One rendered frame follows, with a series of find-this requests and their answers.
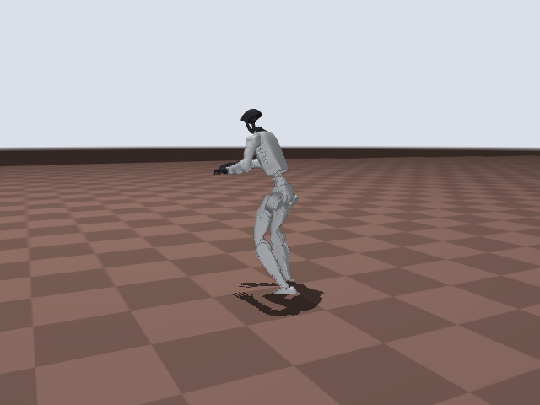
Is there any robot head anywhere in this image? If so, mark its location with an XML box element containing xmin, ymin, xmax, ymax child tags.
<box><xmin>241</xmin><ymin>109</ymin><xmax>267</xmax><ymax>134</ymax></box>

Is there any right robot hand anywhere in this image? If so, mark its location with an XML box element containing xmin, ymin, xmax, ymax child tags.
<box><xmin>219</xmin><ymin>161</ymin><xmax>240</xmax><ymax>174</ymax></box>

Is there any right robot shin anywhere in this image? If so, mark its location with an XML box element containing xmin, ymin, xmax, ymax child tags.
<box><xmin>270</xmin><ymin>237</ymin><xmax>291</xmax><ymax>280</ymax></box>

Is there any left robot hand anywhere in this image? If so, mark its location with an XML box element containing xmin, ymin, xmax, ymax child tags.
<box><xmin>214</xmin><ymin>166</ymin><xmax>229</xmax><ymax>175</ymax></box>

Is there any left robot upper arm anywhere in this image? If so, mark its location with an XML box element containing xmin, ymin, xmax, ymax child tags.
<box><xmin>239</xmin><ymin>135</ymin><xmax>261</xmax><ymax>173</ymax></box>

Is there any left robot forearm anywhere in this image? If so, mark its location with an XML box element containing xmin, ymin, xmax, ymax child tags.
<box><xmin>225</xmin><ymin>160</ymin><xmax>244</xmax><ymax>176</ymax></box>

